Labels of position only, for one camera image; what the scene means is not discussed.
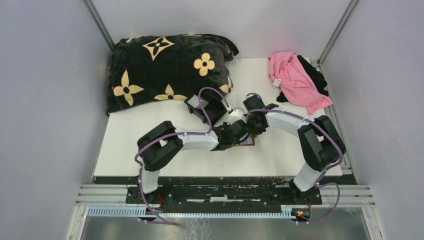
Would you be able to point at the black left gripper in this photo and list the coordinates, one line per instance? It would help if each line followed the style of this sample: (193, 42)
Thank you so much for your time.
(225, 125)

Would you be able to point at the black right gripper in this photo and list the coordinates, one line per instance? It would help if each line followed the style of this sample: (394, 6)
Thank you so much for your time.
(258, 131)

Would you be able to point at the brown leather card holder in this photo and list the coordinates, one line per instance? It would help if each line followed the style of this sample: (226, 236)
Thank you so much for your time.
(248, 141)

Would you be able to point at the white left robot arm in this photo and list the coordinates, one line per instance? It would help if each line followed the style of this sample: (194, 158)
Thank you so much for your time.
(160, 145)

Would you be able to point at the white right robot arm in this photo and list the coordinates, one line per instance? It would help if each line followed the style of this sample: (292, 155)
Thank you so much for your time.
(321, 145)

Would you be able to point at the white card stack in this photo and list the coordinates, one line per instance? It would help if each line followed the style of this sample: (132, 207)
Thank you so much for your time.
(195, 102)

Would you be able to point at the pink cloth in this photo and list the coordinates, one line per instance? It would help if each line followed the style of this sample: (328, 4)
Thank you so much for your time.
(287, 73)

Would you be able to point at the black cloth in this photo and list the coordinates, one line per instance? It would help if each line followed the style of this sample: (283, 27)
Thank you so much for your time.
(316, 76)

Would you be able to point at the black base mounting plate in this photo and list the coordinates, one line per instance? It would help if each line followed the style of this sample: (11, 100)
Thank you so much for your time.
(234, 195)

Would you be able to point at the black floral plush pillow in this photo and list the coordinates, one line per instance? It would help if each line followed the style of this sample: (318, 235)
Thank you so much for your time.
(158, 68)

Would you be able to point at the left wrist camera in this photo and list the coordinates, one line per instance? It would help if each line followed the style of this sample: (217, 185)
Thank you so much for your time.
(234, 115)

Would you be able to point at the white slotted cable duct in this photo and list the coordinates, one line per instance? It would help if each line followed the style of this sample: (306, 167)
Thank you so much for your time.
(141, 212)

